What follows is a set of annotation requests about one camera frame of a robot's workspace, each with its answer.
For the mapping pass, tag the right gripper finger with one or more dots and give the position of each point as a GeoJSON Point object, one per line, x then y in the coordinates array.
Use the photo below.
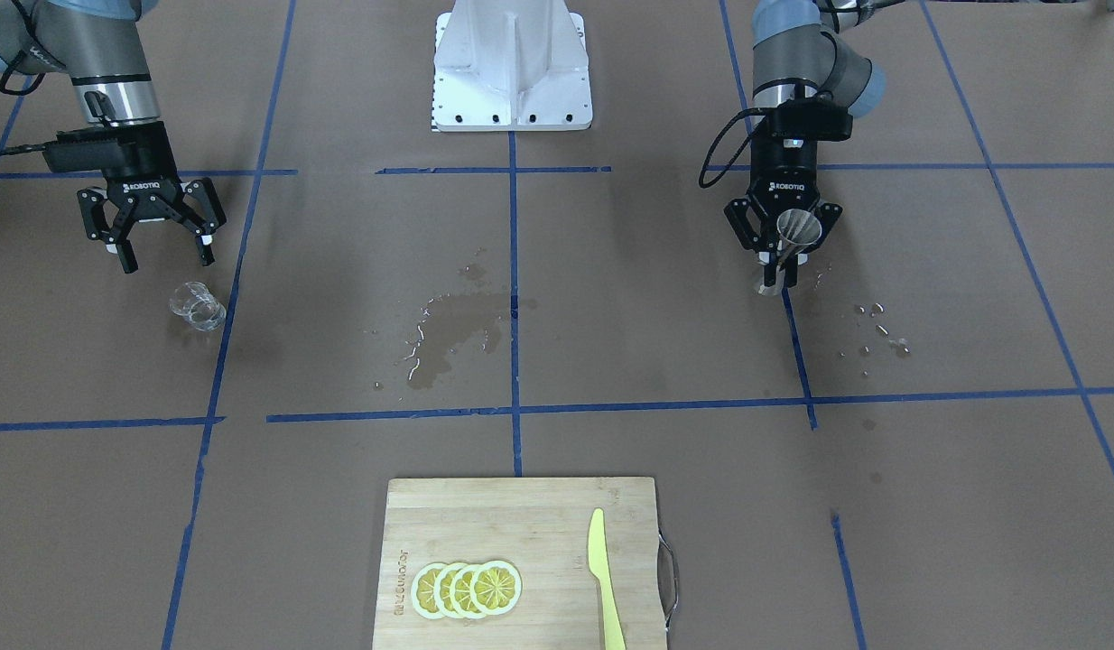
{"type": "Point", "coordinates": [110, 224]}
{"type": "Point", "coordinates": [207, 220]}

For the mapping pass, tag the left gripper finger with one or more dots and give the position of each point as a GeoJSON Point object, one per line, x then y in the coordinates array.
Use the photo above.
{"type": "Point", "coordinates": [801, 231]}
{"type": "Point", "coordinates": [754, 227]}

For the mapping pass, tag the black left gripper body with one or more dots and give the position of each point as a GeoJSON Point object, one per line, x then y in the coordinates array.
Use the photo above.
{"type": "Point", "coordinates": [789, 176]}

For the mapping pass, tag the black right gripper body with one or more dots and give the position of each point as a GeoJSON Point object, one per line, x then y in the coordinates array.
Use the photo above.
{"type": "Point", "coordinates": [144, 173]}

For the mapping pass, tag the steel jigger measuring cup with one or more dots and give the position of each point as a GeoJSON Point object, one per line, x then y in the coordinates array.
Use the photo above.
{"type": "Point", "coordinates": [771, 283]}

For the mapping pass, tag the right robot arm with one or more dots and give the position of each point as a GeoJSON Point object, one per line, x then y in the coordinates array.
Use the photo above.
{"type": "Point", "coordinates": [97, 46]}

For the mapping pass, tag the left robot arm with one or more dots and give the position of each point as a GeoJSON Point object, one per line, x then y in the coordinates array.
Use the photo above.
{"type": "Point", "coordinates": [809, 87]}

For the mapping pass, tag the bamboo cutting board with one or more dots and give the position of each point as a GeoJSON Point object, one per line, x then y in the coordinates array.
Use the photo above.
{"type": "Point", "coordinates": [540, 525]}

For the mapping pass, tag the yellow plastic knife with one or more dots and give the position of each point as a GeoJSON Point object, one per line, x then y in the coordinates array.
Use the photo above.
{"type": "Point", "coordinates": [598, 556]}

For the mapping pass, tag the lemon slice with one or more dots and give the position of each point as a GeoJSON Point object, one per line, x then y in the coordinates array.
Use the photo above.
{"type": "Point", "coordinates": [496, 587]}
{"type": "Point", "coordinates": [425, 592]}
{"type": "Point", "coordinates": [442, 593]}
{"type": "Point", "coordinates": [461, 593]}

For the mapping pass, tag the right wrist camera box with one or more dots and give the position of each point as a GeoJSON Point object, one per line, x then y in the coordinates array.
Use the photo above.
{"type": "Point", "coordinates": [84, 150]}

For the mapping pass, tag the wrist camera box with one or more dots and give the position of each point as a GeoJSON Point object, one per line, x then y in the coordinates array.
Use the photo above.
{"type": "Point", "coordinates": [84, 150]}
{"type": "Point", "coordinates": [810, 118]}

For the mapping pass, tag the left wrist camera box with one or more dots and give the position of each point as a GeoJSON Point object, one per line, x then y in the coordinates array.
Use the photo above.
{"type": "Point", "coordinates": [810, 118]}

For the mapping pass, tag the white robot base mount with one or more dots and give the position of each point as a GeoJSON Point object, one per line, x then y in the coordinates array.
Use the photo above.
{"type": "Point", "coordinates": [502, 66]}

